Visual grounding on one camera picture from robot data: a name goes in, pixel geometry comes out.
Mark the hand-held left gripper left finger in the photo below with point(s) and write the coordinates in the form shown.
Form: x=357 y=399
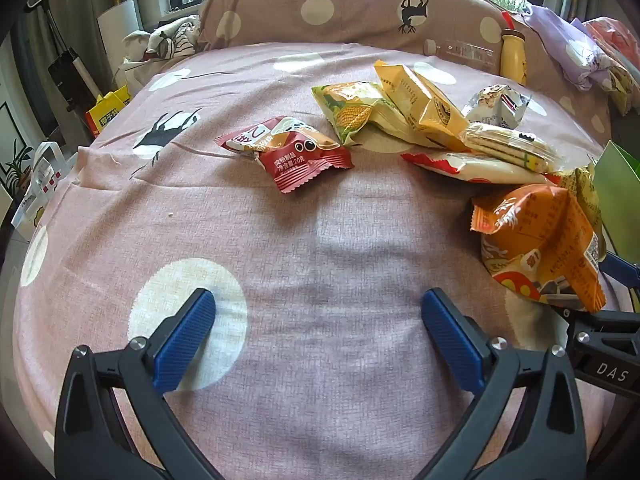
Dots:
x=185 y=340

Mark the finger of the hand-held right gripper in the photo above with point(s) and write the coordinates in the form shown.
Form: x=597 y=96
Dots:
x=625 y=270
x=590 y=317

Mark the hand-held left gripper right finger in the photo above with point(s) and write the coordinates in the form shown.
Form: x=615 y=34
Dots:
x=450 y=345

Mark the green cardboard box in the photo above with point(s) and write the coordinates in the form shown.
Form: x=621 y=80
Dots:
x=620 y=195

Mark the orange snack packet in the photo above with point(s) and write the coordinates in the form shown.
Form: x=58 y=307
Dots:
x=540 y=240

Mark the clear cracker packet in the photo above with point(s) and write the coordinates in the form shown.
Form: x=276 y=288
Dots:
x=505 y=144

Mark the beige packet with red edges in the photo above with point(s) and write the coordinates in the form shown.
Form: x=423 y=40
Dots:
x=480 y=165

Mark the red snack packet with eyes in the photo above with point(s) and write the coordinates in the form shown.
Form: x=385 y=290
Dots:
x=300 y=170

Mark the red white snack packet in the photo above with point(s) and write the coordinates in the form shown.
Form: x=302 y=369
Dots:
x=240 y=141

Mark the small white grey snack packet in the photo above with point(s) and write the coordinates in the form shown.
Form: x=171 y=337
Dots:
x=495 y=105

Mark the green corn snack packet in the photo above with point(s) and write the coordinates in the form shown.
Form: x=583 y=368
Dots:
x=350 y=110

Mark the pink polka dot bed sheet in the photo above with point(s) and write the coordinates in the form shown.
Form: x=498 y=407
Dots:
x=300 y=260

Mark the yellow patterned cloth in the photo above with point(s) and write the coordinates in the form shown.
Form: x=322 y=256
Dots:
x=622 y=85

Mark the white carrier bag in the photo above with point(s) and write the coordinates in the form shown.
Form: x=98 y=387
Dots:
x=40 y=180

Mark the purple dotted cloth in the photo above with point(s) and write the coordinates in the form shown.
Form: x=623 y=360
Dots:
x=570 y=45

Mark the pink cloth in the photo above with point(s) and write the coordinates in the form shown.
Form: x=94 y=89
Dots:
x=615 y=35

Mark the potted houseplant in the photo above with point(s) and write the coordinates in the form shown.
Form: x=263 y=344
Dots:
x=15 y=167

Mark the yellow bottle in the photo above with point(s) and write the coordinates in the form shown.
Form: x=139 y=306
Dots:
x=512 y=55

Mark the yellow cardboard box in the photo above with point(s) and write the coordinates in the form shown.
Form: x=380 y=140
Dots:
x=107 y=110

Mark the clear plastic bottle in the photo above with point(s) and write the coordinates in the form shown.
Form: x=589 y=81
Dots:
x=465 y=52

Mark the black stick vacuum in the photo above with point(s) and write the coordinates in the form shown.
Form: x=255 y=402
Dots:
x=70 y=67

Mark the striped white clothing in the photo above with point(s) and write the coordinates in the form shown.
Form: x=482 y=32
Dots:
x=165 y=40

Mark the white cylinder appliance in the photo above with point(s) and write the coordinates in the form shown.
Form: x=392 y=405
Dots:
x=117 y=22

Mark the brown polka dot pillow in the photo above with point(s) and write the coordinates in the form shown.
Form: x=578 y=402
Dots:
x=360 y=15

